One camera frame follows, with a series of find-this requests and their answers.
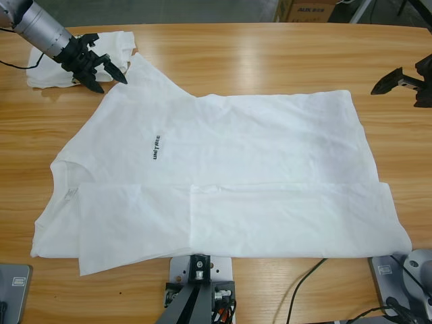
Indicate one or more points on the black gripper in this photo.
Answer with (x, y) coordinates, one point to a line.
(426, 84)
(76, 55)

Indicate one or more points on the white Unitree print t-shirt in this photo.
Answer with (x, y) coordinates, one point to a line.
(236, 168)

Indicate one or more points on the black metal frame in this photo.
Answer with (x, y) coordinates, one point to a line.
(425, 10)

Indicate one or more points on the white mount block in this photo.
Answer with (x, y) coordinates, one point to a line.
(179, 270)

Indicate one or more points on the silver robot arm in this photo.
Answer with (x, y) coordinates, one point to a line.
(37, 23)

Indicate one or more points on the white metal frame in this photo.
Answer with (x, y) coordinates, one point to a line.
(361, 11)

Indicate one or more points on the dark camera post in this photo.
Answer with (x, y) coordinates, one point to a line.
(192, 303)

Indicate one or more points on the cardboard box with AUX print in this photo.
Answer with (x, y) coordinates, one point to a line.
(310, 13)

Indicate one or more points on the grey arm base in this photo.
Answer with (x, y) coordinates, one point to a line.
(381, 285)
(17, 297)

